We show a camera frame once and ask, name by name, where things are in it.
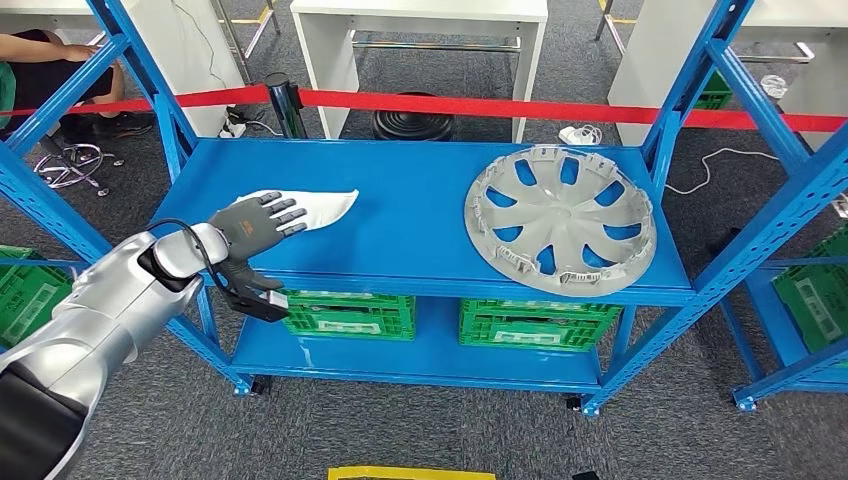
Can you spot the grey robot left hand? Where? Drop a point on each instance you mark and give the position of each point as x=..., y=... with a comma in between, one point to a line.
x=252, y=222

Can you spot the person's hand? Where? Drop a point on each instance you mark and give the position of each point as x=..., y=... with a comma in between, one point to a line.
x=81, y=53

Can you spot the white plastic shell part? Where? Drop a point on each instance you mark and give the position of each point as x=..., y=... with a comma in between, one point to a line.
x=324, y=202

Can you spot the person's forearm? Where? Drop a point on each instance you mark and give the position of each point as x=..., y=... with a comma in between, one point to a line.
x=33, y=46

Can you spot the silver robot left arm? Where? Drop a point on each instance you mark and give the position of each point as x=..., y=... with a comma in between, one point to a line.
x=99, y=318

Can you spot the person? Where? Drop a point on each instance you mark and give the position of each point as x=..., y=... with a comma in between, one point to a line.
x=60, y=79

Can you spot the white power strip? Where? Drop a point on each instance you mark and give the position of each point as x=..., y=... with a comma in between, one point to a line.
x=232, y=127

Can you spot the white table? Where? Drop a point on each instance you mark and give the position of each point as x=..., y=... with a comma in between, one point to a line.
x=417, y=10
x=649, y=66
x=185, y=66

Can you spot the chrome chair base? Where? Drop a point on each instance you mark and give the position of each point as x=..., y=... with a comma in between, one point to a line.
x=79, y=159

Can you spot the green plastic crate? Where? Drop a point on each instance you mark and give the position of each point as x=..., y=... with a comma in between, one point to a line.
x=715, y=96
x=815, y=298
x=397, y=318
x=477, y=328
x=33, y=305

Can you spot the black ribbed round base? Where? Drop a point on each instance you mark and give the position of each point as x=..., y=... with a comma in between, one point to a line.
x=414, y=119

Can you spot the grey plastic wheel hubcap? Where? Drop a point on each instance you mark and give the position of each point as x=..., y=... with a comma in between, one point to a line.
x=560, y=215

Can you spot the short black cylinder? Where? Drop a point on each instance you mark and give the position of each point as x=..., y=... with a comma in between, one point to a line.
x=723, y=244

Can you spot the clear plastic bottle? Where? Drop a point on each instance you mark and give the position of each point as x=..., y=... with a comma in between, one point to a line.
x=774, y=86

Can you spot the black bracket wrist camera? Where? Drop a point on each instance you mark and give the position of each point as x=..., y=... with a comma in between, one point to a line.
x=255, y=306

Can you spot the chrome black stanchion post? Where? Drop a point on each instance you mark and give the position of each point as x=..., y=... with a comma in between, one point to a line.
x=285, y=99

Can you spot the chrome tube frame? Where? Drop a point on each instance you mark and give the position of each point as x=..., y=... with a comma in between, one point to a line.
x=805, y=53
x=430, y=46
x=229, y=33

